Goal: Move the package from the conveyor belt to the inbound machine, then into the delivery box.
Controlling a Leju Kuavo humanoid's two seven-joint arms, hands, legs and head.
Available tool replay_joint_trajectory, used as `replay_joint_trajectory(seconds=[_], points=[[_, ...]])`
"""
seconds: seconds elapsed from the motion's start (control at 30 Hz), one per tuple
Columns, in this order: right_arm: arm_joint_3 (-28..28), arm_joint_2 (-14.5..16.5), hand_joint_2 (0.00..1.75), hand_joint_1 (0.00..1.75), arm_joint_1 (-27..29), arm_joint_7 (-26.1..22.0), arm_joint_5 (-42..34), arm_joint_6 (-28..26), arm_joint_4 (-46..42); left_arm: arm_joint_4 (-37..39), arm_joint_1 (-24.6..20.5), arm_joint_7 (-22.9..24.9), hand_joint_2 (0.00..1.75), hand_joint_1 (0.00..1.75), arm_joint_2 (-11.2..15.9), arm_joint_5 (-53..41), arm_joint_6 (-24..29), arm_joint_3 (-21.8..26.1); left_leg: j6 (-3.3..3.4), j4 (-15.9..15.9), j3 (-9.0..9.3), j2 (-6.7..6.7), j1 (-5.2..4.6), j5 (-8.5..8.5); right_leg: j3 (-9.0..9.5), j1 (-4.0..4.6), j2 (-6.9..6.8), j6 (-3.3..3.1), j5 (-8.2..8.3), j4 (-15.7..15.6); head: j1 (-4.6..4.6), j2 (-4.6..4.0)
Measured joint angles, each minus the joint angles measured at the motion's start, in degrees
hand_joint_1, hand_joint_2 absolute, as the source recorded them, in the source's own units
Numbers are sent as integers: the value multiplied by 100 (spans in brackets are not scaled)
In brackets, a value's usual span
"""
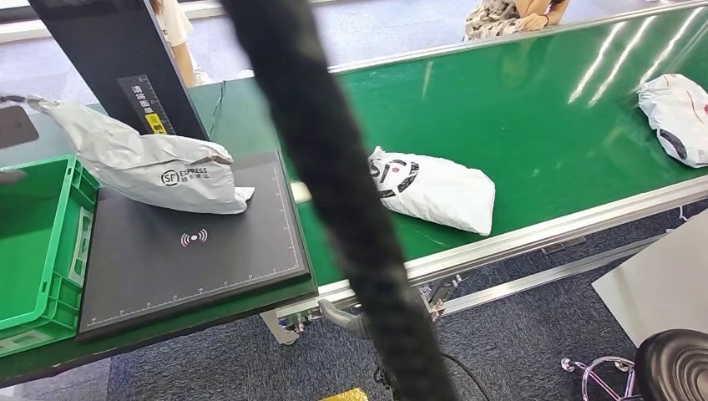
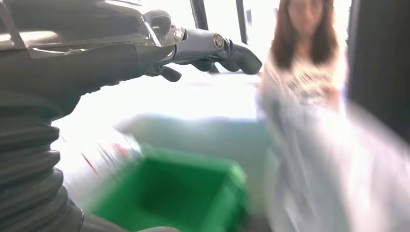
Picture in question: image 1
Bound thick black braided cable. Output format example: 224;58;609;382
220;0;460;401

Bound black scanner base plate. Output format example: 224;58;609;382
77;150;312;342

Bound black yellow column label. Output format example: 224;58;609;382
117;74;177;137

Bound black stool chrome base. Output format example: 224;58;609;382
561;329;708;401

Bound dark left wrist plate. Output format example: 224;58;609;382
0;104;40;150

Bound green plastic crate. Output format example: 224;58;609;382
0;155;102;358

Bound white bag red black print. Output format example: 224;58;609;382
635;73;708;170

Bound green conveyor with aluminium frame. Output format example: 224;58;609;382
260;0;708;347

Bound black scanner column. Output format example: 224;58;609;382
28;0;210;142

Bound white flat panel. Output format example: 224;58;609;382
591;210;708;348

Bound white bag black logo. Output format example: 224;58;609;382
367;145;498;237

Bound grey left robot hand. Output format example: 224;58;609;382
0;93;35;186

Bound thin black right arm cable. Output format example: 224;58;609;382
442;353;491;401

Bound thin black table cable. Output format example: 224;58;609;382
209;81;227;140

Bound white courier bag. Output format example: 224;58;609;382
28;96;255;216

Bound yellow floor object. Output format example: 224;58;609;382
319;387;369;401

